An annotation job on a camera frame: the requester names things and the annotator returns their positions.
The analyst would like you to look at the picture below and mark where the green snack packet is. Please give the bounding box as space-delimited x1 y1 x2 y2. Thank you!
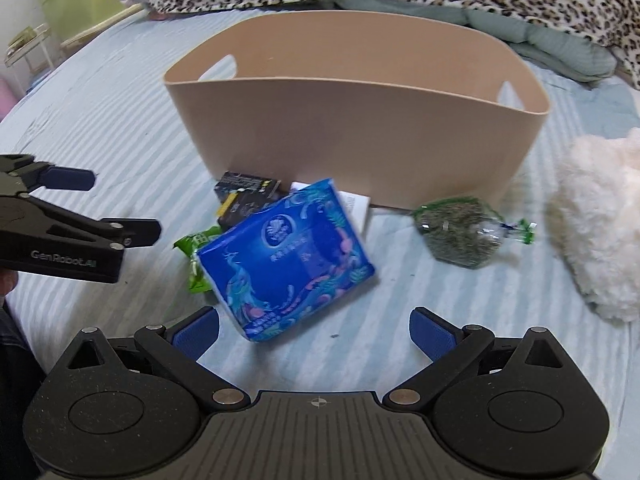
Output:
172 226 222 294

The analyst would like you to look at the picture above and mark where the black small box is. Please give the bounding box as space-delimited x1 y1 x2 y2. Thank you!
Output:
215 171 281 231

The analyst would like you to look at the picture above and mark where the bag of dried herbs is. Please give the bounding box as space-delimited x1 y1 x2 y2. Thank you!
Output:
412 196 537 269

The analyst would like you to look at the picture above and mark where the beige plastic storage bin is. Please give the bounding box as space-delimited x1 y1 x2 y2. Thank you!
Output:
164 11 550 209

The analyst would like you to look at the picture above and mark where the blue tissue pack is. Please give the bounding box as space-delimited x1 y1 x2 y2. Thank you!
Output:
198 179 375 342

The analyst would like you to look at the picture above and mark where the white medicine box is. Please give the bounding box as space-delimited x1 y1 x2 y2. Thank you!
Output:
284 179 370 237

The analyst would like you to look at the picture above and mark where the grey-green quilted pillow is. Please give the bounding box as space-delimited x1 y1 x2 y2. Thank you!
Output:
322 0 617 84

